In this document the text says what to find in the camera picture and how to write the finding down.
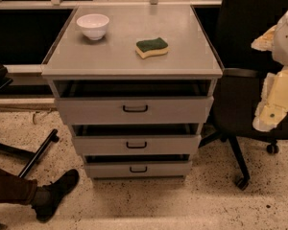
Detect green yellow sponge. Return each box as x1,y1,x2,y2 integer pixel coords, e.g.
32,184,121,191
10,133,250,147
135,37,169,58

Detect grey bottom drawer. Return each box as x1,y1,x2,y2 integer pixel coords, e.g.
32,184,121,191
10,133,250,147
84,161,192,179

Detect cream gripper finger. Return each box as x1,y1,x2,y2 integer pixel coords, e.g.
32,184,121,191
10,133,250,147
252,66,288,132
251,26,276,52

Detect grey top drawer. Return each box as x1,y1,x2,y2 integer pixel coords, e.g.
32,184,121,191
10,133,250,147
55,97,213,125

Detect grey drawer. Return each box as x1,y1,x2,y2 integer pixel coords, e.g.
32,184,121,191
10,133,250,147
55,97,213,125
84,161,192,179
72,135,201,155

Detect white ceramic bowl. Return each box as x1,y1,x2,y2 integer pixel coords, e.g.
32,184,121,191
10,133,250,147
76,13,109,40

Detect black office chair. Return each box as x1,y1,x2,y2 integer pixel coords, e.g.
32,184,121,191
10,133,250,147
194,0,288,189

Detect black shoe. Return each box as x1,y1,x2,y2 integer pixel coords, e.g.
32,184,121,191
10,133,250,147
31,169,80,222

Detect person leg brown trousers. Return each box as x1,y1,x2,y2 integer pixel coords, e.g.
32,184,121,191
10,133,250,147
0,169,51,206

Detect black chair base left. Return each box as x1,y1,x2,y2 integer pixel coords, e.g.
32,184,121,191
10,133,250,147
0,129,60,178

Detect grey drawer cabinet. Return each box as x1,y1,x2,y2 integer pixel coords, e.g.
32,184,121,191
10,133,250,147
42,5,222,166

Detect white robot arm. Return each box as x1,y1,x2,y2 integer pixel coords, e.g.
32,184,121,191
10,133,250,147
251,11,288,132

